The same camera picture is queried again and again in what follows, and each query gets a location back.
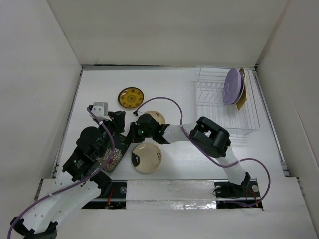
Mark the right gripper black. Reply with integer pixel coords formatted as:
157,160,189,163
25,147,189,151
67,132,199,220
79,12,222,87
125,122,154,143

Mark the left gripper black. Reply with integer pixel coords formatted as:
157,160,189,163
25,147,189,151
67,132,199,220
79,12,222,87
97,110,126,157

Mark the black floral square plate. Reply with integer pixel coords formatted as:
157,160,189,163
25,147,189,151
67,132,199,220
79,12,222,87
97,134,130,173

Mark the purple round plate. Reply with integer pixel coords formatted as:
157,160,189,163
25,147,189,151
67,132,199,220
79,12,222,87
223,68,245,105

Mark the yellow woven square plate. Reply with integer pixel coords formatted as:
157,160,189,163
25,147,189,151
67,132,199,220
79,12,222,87
236,67,249,110

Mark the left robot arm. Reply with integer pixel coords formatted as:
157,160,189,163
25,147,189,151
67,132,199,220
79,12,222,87
7,106,128,239

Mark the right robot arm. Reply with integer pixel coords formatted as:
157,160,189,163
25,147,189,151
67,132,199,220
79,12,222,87
126,114,250,196

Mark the cream plate black spot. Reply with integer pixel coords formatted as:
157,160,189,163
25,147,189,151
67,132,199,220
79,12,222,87
131,143,162,174

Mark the brown yellow round plate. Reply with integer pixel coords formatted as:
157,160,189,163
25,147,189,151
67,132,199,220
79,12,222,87
118,87,145,109

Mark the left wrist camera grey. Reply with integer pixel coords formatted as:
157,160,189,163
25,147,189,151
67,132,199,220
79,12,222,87
89,102,110,120

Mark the white wire dish rack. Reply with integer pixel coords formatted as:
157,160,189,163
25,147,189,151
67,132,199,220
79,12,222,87
194,66,260,137

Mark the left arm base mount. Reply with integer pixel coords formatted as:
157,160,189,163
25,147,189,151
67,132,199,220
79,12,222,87
82,180,127,210

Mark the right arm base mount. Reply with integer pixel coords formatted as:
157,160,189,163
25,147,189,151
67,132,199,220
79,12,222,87
212,180,263,209

